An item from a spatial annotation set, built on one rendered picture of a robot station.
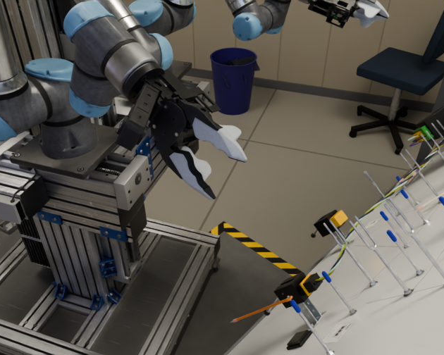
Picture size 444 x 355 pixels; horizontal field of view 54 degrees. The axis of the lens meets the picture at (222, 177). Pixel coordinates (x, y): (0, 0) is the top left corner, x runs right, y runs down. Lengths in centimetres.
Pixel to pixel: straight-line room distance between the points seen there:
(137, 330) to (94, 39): 144
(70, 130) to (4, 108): 19
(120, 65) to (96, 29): 7
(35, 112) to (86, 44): 41
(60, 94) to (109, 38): 45
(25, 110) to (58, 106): 9
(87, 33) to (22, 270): 172
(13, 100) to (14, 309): 128
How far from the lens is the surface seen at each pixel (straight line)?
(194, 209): 273
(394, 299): 76
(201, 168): 68
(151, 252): 220
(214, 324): 219
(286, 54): 398
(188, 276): 207
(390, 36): 384
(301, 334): 85
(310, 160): 319
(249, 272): 238
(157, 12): 152
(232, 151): 60
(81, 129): 119
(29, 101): 109
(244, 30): 127
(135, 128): 59
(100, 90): 78
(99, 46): 71
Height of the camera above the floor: 182
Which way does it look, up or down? 38 degrees down
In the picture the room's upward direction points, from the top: straight up
